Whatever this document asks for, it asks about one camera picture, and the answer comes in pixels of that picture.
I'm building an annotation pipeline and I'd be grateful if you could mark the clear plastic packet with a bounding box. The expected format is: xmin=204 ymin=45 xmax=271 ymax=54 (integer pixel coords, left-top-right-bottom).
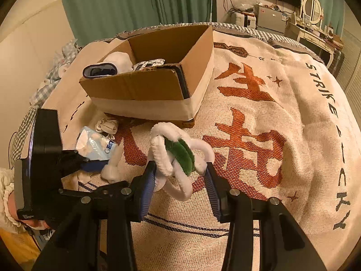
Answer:
xmin=76 ymin=126 xmax=118 ymax=165

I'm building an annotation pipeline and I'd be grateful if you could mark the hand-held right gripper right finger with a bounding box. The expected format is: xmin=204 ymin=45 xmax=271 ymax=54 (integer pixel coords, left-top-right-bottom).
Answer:
xmin=204 ymin=162 xmax=320 ymax=271

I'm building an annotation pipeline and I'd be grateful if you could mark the plaid bedding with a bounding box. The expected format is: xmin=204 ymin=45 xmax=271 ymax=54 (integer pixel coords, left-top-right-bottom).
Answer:
xmin=13 ymin=39 xmax=83 ymax=154

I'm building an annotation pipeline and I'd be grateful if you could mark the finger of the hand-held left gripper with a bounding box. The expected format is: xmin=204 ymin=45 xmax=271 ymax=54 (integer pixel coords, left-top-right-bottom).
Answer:
xmin=60 ymin=159 xmax=110 ymax=176
xmin=60 ymin=150 xmax=90 ymax=163

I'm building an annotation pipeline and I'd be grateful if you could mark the white appliance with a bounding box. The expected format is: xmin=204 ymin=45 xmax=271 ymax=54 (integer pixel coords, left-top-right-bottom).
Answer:
xmin=234 ymin=11 xmax=258 ymax=29

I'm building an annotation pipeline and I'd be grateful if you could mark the white and green fuzzy flower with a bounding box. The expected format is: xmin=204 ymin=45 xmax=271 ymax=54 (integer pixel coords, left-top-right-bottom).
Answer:
xmin=149 ymin=122 xmax=215 ymax=202

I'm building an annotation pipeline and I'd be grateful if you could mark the white dressing table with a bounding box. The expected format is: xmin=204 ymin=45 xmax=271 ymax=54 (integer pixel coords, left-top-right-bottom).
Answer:
xmin=285 ymin=14 xmax=344 ymax=69

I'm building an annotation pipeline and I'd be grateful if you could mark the cardboard box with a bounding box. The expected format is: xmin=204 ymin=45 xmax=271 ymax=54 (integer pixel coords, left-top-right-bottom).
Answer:
xmin=79 ymin=24 xmax=214 ymax=121

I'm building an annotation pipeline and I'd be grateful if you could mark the printed blanket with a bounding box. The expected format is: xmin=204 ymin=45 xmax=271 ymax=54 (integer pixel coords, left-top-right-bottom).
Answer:
xmin=21 ymin=22 xmax=356 ymax=271

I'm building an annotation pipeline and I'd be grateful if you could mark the white louvered door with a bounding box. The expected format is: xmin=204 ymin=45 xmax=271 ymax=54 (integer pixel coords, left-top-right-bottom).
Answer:
xmin=335 ymin=28 xmax=361 ymax=92

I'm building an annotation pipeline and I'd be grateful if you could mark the white oval mirror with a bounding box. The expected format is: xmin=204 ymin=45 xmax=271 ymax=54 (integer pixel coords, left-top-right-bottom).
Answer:
xmin=303 ymin=0 xmax=324 ymax=25

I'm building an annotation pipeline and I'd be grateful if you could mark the white plush slipper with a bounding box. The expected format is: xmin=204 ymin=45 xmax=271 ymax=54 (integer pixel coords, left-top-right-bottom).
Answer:
xmin=83 ymin=51 xmax=134 ymax=79

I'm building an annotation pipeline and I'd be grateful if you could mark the white crumpled sock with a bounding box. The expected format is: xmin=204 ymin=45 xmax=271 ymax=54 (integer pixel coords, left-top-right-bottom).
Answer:
xmin=95 ymin=119 xmax=119 ymax=134

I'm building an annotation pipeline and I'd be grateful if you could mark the white fuzzy toy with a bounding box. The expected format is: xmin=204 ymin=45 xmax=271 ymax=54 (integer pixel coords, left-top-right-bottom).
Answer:
xmin=101 ymin=143 xmax=124 ymax=183

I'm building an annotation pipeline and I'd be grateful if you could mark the person's left hand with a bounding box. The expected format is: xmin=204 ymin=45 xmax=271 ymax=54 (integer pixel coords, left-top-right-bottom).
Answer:
xmin=6 ymin=196 xmax=50 ymax=231

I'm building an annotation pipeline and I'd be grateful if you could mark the black flat case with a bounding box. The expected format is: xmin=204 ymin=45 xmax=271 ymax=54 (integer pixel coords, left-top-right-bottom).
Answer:
xmin=162 ymin=63 xmax=190 ymax=100

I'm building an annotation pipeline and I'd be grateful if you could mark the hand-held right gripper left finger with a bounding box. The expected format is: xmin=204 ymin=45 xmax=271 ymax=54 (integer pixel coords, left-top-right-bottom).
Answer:
xmin=31 ymin=160 xmax=158 ymax=271

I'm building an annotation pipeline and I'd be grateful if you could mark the silver cabinet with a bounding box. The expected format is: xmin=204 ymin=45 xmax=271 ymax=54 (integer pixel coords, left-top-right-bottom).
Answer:
xmin=256 ymin=4 xmax=292 ymax=35

